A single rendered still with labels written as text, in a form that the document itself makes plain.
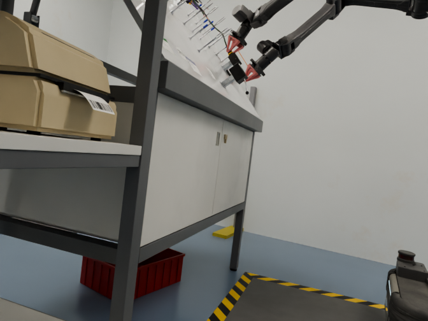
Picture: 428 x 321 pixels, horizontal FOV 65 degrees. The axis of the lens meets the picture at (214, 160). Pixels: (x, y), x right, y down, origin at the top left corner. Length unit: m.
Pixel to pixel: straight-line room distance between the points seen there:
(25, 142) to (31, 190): 0.55
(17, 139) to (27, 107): 0.09
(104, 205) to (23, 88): 0.41
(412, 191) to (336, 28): 1.35
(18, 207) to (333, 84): 2.36
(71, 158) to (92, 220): 0.37
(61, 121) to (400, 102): 2.50
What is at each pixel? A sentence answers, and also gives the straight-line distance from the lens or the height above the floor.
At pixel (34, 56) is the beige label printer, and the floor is 0.78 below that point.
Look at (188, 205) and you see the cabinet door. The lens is 1.13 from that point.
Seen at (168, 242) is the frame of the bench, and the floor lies 0.38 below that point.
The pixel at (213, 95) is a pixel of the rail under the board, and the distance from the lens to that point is 1.11.
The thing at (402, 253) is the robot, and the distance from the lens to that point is 1.74.
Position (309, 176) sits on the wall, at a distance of 2.80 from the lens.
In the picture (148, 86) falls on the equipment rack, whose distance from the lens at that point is 0.74.
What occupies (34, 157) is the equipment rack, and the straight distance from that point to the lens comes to 0.52.
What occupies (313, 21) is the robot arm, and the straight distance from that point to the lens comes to 1.83.
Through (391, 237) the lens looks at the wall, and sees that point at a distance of 2.81.
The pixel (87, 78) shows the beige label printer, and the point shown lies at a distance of 0.68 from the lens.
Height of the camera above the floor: 0.67
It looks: 2 degrees down
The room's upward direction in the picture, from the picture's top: 7 degrees clockwise
